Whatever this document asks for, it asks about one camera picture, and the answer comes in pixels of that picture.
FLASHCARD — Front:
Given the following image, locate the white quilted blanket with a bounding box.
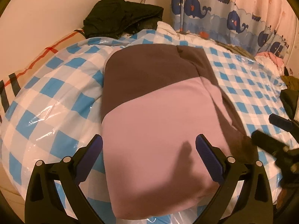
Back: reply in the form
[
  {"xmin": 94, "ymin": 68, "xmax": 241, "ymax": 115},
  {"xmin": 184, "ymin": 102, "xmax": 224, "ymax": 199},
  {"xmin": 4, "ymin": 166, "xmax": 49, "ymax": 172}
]
[{"xmin": 156, "ymin": 21, "xmax": 181, "ymax": 38}]

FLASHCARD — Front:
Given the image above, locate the pink and brown jacket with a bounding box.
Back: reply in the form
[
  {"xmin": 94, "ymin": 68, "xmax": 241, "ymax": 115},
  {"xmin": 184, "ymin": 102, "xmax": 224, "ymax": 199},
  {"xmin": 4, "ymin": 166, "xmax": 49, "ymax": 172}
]
[{"xmin": 100, "ymin": 44, "xmax": 258, "ymax": 220}]

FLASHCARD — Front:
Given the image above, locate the whale pattern curtain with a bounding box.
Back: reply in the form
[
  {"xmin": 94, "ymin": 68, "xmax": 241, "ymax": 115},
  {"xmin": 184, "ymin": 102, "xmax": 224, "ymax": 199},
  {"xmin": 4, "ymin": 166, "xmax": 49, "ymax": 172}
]
[{"xmin": 171, "ymin": 0, "xmax": 298, "ymax": 59}]

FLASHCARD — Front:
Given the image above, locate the pink clothes pile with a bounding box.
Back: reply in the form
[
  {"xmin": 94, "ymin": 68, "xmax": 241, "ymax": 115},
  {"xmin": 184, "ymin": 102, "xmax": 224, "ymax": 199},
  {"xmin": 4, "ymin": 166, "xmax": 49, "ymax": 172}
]
[{"xmin": 255, "ymin": 52, "xmax": 285, "ymax": 69}]

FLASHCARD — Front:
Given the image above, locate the black garment pile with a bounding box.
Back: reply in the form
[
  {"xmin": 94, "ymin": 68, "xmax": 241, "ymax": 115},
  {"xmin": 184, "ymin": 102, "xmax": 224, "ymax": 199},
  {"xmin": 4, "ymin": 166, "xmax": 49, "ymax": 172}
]
[{"xmin": 83, "ymin": 0, "xmax": 164, "ymax": 39}]

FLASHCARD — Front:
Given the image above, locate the olive brown garment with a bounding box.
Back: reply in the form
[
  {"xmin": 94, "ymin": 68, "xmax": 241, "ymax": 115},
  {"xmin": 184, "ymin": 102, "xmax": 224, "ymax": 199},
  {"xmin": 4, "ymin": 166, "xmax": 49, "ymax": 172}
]
[{"xmin": 281, "ymin": 75, "xmax": 299, "ymax": 91}]

